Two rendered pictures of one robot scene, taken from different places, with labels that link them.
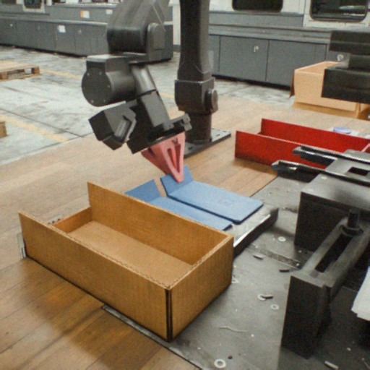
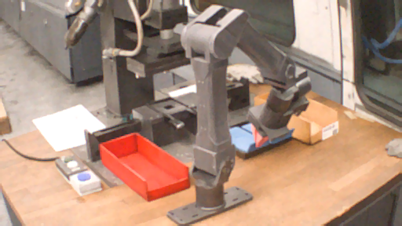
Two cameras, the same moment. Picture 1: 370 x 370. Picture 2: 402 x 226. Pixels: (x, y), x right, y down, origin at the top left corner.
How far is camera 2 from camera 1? 2.09 m
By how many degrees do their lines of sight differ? 128
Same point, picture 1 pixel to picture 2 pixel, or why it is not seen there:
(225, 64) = not seen: outside the picture
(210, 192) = (241, 142)
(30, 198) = (345, 160)
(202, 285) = not seen: hidden behind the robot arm
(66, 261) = (317, 114)
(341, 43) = not seen: hidden behind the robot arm
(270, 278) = (237, 119)
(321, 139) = (118, 165)
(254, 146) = (178, 168)
